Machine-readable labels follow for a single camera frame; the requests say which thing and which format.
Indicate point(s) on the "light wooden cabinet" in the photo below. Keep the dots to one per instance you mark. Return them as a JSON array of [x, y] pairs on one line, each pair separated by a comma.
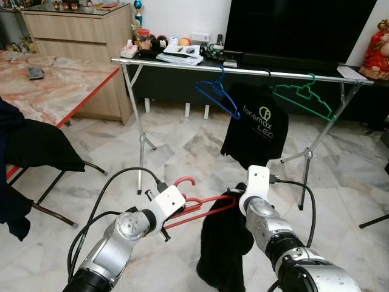
[[79, 36]]

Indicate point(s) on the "green electronics pile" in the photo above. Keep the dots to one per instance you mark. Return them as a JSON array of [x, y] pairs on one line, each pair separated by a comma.
[[214, 51]]

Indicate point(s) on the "plain black shirt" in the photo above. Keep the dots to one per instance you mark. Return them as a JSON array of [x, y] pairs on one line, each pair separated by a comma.
[[222, 255]]

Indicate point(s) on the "black television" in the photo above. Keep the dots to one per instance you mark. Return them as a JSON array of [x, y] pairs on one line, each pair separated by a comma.
[[298, 30]]

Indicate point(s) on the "silver metal clothes rack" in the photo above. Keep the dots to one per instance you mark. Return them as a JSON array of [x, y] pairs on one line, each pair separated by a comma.
[[170, 66]]

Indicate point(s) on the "black shirt with green logo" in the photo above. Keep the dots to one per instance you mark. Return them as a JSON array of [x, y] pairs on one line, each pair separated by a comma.
[[249, 134]]

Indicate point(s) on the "black TV console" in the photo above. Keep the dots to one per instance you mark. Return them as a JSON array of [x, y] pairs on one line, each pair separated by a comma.
[[182, 91]]

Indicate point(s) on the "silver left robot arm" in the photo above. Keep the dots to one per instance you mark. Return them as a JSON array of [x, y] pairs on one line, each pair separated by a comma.
[[109, 249]]

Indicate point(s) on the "white rectangular box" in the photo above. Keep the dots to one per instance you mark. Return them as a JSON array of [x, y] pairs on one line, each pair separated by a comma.
[[200, 37]]

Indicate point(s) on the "white paper sheet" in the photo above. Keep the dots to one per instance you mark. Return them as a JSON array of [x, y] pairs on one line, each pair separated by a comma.
[[352, 73]]

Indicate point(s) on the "marble-top folding table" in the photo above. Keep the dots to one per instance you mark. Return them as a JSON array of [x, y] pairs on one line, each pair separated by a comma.
[[67, 91]]

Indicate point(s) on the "black upright remote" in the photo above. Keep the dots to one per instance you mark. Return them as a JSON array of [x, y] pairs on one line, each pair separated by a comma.
[[219, 40]]

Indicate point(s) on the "pink tissue box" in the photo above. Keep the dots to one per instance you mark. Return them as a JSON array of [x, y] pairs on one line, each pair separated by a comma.
[[129, 50]]

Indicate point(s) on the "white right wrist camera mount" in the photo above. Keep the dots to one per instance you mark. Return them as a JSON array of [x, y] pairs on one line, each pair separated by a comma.
[[258, 179]]

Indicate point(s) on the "blue trophy ornament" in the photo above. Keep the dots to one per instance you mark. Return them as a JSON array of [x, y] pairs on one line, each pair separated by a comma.
[[139, 11]]

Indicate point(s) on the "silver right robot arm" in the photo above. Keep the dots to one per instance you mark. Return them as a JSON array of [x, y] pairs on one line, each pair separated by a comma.
[[273, 231]]

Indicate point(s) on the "small white cup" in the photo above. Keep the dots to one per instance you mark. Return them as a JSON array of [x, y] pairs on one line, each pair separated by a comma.
[[173, 42]]

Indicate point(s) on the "orange ball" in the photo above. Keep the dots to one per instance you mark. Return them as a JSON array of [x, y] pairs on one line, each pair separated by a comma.
[[184, 41]]

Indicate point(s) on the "blue plastic hanger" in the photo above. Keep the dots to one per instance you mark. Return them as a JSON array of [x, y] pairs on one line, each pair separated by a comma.
[[236, 114]]

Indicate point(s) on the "red plastic hanger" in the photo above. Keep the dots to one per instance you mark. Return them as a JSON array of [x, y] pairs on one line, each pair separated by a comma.
[[182, 179]]

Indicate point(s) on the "red flat box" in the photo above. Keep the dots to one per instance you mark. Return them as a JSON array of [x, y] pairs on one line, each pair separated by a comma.
[[109, 6]]

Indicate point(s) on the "dark glass display cabinet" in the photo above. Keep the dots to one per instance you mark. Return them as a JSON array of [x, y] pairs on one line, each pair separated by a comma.
[[12, 27]]

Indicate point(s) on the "black garment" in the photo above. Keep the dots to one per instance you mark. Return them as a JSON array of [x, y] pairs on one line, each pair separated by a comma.
[[42, 146]]

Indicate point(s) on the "black round ornament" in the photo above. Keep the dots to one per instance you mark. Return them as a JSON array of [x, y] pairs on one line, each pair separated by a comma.
[[158, 42]]

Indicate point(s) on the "red and gold figurine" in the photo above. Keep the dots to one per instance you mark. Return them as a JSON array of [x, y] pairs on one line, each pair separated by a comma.
[[377, 55]]

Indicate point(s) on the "red-lidded jar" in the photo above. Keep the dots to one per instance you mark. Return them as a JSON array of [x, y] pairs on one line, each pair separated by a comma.
[[143, 39]]

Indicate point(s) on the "small black phone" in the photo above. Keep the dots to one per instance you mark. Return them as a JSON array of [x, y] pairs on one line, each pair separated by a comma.
[[35, 72]]

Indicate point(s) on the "small white device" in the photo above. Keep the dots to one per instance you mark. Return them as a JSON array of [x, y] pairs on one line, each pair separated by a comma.
[[231, 63]]

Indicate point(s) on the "green plastic hanger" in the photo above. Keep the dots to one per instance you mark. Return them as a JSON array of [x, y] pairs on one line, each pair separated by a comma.
[[331, 117]]

